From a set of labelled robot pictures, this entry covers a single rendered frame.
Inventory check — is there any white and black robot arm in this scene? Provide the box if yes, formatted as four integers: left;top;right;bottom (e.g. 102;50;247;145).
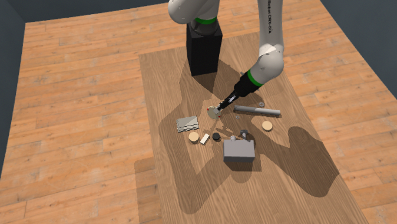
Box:
168;0;284;93

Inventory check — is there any cream flat round disc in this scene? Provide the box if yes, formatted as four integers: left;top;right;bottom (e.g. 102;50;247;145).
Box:
262;121;272;131

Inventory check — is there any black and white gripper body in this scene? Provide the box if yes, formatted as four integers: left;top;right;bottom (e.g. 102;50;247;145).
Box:
230;81;249;99

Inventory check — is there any dark grey cylinder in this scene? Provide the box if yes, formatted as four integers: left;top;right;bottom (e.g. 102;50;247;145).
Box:
213;133;220;140

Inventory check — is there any beige gear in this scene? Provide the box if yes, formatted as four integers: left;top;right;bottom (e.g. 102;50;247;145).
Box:
207;106;221;119

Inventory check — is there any beige round disc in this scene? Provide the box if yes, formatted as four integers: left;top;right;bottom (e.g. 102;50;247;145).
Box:
189;132;199;143

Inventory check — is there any grey metal rod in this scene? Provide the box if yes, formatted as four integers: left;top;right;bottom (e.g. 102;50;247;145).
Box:
234;105;280;116

